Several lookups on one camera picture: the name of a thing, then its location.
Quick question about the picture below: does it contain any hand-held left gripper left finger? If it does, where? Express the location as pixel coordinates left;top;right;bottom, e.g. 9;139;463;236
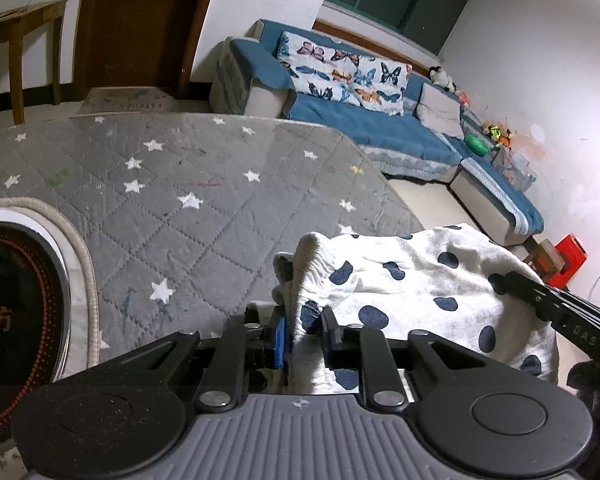
120;306;292;413

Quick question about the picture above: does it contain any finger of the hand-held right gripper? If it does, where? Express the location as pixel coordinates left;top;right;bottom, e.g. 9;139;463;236
490;270;547;312

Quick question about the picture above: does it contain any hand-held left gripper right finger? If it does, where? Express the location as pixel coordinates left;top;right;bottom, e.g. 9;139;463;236
320;306;476;411

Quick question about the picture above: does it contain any white polka dot garment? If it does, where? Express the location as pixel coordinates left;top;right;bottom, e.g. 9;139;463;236
272;222;561;396

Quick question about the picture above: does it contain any brown wooden box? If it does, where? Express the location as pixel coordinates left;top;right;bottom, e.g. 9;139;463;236
522;240;563;278

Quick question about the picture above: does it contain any red box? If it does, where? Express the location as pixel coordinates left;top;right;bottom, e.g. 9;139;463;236
554;234;587;288

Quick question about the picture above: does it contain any clear plastic container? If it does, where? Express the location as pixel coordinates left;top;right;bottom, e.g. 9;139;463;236
500;150;538;191

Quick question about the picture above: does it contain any pile of small toys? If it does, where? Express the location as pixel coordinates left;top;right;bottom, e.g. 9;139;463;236
485;122;513;148

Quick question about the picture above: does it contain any grey pillow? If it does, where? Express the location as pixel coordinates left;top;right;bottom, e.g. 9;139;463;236
416;82;466;140

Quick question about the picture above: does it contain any grey star quilted mat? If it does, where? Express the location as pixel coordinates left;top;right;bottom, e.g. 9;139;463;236
0;110;426;480

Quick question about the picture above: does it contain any blue sofa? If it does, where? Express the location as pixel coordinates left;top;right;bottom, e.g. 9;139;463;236
209;19;545;248

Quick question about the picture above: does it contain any black and white plush toy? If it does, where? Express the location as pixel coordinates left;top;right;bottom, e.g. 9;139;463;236
428;66;456;93

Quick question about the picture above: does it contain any butterfly print cushion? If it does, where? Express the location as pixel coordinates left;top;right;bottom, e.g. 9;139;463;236
276;31;412;118

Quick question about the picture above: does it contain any round black induction cooktop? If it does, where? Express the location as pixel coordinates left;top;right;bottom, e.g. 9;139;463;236
0;197;111;461

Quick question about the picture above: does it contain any grey doormat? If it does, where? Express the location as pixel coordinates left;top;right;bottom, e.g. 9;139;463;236
70;87;176;118

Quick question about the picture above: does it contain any wooden door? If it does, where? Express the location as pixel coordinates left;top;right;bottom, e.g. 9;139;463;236
74;0;223;101

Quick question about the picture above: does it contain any wooden side table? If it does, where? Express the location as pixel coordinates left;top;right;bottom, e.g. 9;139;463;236
0;0;70;126

